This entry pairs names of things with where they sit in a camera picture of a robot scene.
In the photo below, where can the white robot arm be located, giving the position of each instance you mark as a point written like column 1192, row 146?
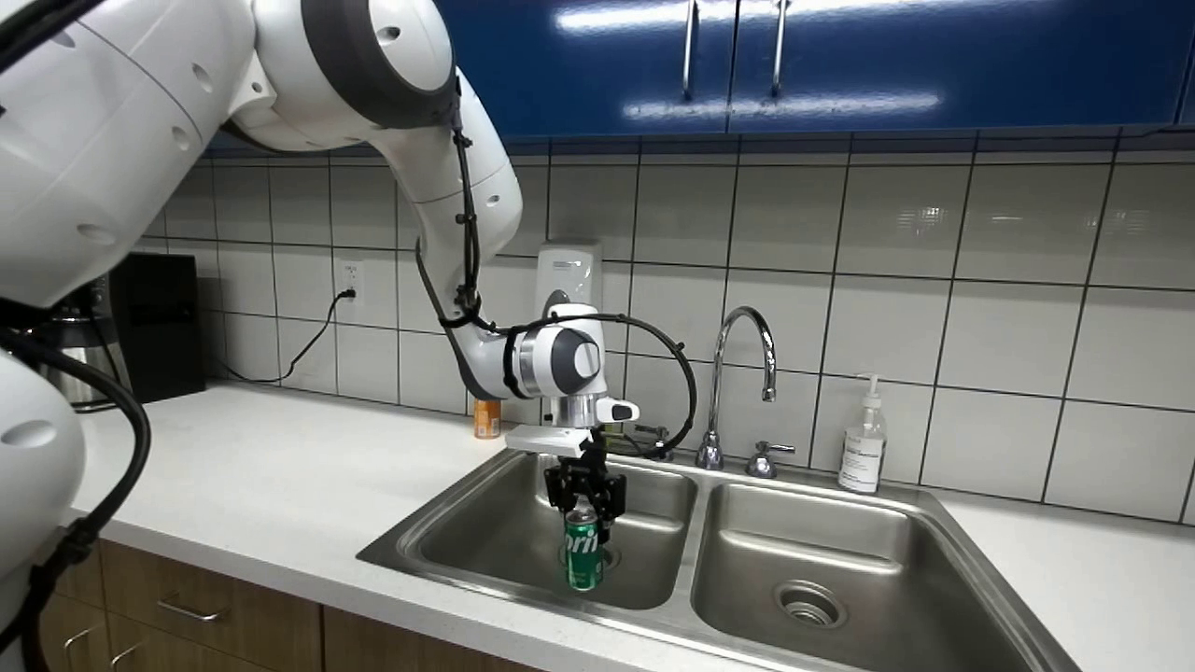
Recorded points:
column 125, row 123

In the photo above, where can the white wall soap dispenser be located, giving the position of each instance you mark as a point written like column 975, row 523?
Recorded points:
column 567, row 266

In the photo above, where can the metal sink drain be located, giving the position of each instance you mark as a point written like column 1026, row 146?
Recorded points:
column 807, row 601

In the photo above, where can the green soda can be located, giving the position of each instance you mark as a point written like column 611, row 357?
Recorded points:
column 583, row 560

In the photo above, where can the stainless steel double sink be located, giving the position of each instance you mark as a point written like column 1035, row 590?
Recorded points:
column 872, row 548

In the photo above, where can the small orange container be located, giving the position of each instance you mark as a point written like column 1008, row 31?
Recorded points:
column 487, row 420

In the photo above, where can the clear soap pump bottle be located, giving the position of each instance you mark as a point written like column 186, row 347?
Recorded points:
column 860, row 453

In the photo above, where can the blue wall cabinets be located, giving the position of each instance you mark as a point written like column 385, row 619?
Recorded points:
column 946, row 60

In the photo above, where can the chrome gooseneck faucet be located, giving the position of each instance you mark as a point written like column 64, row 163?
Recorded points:
column 718, row 398

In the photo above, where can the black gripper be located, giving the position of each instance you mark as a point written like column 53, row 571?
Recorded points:
column 587, row 473

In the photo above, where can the black box appliance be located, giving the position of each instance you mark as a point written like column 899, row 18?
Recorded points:
column 155, row 331

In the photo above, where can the wooden base cabinet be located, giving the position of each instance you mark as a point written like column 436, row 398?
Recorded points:
column 248, row 620

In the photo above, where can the white wall outlet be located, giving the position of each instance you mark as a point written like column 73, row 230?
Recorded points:
column 348, row 279

